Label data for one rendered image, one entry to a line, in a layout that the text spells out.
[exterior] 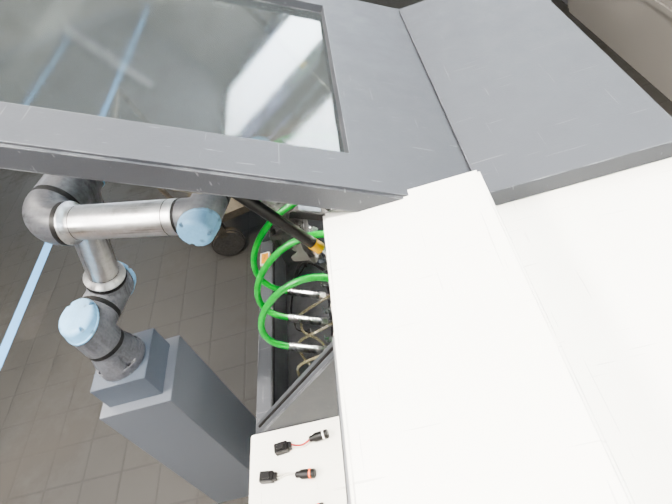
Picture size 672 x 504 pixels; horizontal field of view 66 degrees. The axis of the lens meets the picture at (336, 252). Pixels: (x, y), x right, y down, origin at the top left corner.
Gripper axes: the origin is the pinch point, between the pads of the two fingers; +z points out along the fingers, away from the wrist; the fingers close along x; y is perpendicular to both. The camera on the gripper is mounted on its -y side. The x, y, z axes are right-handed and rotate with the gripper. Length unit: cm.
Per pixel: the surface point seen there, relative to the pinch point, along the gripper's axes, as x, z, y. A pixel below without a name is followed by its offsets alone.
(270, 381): 20.6, 17.3, 19.3
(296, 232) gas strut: 33, -39, -7
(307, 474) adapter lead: 47.4, 12.5, 9.1
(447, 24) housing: -19, -38, -43
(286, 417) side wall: 35.0, 10.6, 12.7
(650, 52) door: -185, 94, -183
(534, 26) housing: -6, -38, -57
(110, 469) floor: -16, 113, 137
